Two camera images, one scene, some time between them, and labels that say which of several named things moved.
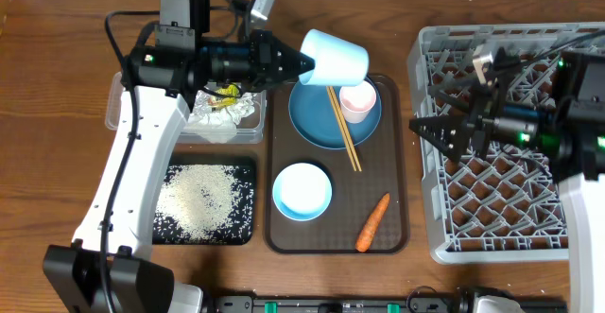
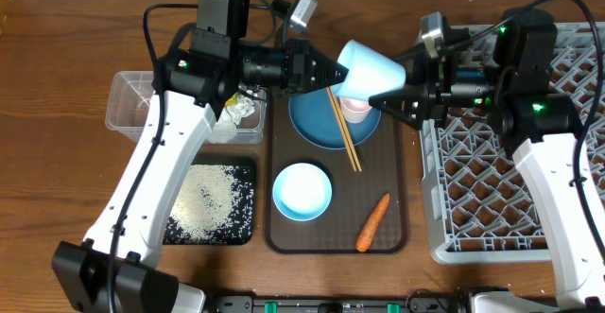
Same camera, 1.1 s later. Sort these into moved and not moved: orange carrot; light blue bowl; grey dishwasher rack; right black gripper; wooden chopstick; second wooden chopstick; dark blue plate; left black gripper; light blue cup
Moved: light blue cup; right black gripper; left black gripper
Not moved: dark blue plate; grey dishwasher rack; wooden chopstick; light blue bowl; second wooden chopstick; orange carrot
